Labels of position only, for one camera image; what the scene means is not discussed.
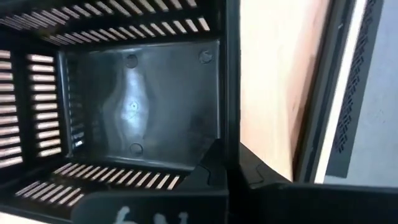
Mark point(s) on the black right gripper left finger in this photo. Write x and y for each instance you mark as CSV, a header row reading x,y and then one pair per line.
x,y
205,186

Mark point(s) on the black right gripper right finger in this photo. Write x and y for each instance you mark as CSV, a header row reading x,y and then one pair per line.
x,y
264,193

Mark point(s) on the black slotted plastic basket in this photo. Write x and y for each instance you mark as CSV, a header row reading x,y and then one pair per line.
x,y
155,93

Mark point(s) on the black perforated panel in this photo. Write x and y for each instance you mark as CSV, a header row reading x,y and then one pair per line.
x,y
356,93

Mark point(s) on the black table edge rail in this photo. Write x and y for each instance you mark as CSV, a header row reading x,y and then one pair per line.
x,y
323,93

